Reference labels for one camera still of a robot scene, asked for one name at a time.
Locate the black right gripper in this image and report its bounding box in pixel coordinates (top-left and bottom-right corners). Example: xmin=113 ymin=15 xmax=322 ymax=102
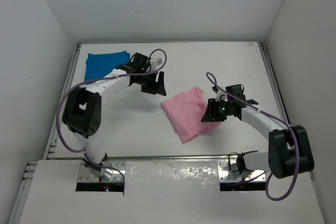
xmin=201 ymin=98 xmax=233 ymax=122

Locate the pink t shirt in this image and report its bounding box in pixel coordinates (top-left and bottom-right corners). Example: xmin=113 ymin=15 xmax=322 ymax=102
xmin=161 ymin=86 xmax=221 ymax=144

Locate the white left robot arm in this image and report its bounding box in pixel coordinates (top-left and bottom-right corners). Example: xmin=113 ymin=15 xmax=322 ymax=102
xmin=56 ymin=53 xmax=167 ymax=170

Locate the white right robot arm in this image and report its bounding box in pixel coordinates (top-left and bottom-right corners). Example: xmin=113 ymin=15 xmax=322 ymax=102
xmin=201 ymin=99 xmax=314 ymax=179

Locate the blue folded t shirt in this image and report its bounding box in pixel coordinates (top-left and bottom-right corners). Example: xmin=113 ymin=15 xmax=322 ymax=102
xmin=84 ymin=51 xmax=131 ymax=81

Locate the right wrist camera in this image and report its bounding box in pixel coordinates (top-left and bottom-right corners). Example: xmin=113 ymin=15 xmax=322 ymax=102
xmin=225 ymin=84 xmax=246 ymax=101

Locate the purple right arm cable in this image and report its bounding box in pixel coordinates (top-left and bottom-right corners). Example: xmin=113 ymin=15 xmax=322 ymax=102
xmin=206 ymin=71 xmax=301 ymax=200

